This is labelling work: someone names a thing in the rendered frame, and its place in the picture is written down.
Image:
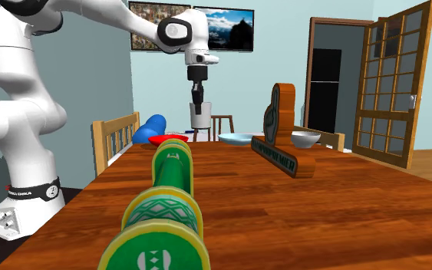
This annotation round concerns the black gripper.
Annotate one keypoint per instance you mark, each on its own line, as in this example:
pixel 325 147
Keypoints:
pixel 197 73

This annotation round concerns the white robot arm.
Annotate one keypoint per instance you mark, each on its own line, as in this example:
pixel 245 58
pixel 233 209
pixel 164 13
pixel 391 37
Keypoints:
pixel 21 123

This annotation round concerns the white cylindrical container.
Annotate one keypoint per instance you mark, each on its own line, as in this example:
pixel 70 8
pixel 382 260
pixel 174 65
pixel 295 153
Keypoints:
pixel 205 116

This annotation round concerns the dark wooden chair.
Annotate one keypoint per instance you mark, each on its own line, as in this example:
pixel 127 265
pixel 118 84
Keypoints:
pixel 221 129

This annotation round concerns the blue rounded object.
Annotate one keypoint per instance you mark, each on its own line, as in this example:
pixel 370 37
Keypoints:
pixel 150 129

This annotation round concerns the light blue bowl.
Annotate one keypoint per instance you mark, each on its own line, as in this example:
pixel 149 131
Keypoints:
pixel 236 139

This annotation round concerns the red bowl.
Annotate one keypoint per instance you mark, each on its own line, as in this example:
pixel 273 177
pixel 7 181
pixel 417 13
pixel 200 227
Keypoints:
pixel 159 140

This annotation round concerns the orange pointing hand figure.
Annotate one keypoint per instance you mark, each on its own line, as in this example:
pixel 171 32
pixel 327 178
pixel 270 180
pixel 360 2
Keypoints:
pixel 284 112

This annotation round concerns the green and yellow spool toy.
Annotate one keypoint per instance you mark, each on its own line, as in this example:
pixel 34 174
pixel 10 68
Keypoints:
pixel 172 175

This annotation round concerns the light wooden chair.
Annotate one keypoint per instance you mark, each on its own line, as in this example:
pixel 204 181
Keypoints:
pixel 331 140
pixel 101 146

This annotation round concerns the white bowl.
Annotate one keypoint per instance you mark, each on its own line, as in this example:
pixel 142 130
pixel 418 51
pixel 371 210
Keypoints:
pixel 305 140

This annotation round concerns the black refrigerator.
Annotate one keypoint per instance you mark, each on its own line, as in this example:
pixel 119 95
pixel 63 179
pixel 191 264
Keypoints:
pixel 324 97

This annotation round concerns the wooden dining table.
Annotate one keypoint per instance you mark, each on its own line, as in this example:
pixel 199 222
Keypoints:
pixel 313 224

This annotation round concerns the wooden door with glass panes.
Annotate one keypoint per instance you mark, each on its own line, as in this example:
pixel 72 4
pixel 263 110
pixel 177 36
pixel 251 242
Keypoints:
pixel 410 104

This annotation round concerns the mountain and sky wall picture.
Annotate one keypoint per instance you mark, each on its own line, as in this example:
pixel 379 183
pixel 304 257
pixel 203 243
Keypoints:
pixel 230 31

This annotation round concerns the brown toned wall picture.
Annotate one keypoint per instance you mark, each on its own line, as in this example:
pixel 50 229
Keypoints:
pixel 144 30

